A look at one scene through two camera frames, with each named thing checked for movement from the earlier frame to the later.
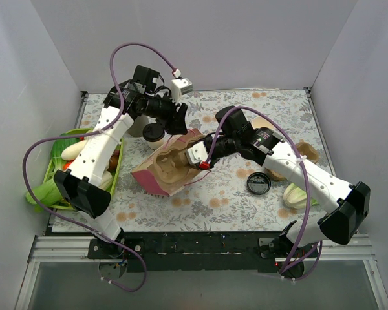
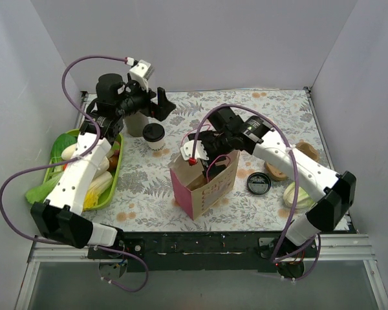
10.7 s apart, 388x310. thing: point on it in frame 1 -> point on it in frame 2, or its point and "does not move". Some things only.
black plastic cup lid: [153, 132] does not move
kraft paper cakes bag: [165, 169] -> [194, 194]
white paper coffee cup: [154, 135] does not move
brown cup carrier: [167, 168] -> [197, 183]
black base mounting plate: [200, 252] does not move
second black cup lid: [258, 183] does not move
